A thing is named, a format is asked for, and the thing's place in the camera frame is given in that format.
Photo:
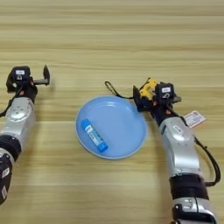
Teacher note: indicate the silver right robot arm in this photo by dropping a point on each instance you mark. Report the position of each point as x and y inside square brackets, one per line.
[180, 145]

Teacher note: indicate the blue glue stick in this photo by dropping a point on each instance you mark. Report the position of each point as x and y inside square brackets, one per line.
[94, 135]

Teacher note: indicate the yellow black tape measure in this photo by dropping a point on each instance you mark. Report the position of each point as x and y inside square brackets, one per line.
[147, 89]

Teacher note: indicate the pink white small card box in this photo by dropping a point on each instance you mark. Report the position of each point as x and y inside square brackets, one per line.
[194, 118]

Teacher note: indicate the light blue round plate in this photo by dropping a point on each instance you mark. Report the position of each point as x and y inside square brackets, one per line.
[116, 128]

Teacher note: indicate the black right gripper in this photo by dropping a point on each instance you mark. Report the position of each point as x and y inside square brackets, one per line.
[162, 109]

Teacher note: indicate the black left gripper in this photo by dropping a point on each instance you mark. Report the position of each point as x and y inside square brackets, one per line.
[28, 88]

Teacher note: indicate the black box with white label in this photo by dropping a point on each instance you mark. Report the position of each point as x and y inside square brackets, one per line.
[165, 90]
[19, 73]

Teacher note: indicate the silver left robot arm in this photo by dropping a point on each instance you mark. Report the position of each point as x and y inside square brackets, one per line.
[17, 119]

